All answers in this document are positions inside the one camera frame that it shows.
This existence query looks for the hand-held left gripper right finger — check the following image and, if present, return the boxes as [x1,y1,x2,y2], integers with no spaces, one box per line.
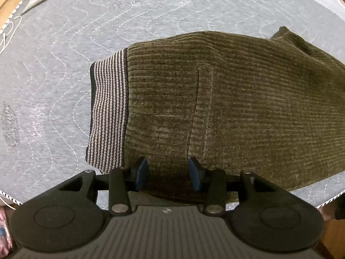
[188,157,273,217]

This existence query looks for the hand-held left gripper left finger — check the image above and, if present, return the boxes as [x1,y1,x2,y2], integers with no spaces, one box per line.
[57,156,149,217]

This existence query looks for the olive corduroy pants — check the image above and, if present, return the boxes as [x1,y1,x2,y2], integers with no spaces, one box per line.
[86,26,345,204]

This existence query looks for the grey quilted mattress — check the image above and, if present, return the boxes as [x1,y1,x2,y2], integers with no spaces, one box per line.
[0,0,345,211]

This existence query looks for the floral cloth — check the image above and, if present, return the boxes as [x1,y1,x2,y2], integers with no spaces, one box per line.
[0,206,17,251]

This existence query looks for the white cord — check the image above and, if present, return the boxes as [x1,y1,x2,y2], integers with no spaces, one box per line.
[0,15,22,54]

